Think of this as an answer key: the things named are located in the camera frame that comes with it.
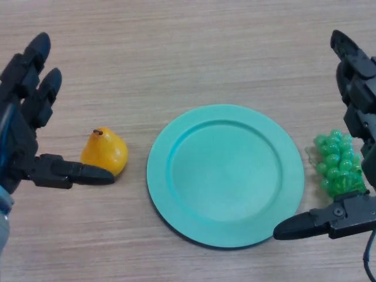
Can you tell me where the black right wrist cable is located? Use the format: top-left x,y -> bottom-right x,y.
362,230 -> 376,278

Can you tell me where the teal green round plate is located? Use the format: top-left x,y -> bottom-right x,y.
146,104 -> 306,250

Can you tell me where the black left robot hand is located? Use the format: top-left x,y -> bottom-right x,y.
0,32 -> 115,194

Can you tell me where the yellow pear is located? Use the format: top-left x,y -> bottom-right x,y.
80,126 -> 129,177

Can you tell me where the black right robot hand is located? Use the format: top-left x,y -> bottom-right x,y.
273,29 -> 376,241

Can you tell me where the green grape bunch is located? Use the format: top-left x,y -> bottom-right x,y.
305,129 -> 370,202

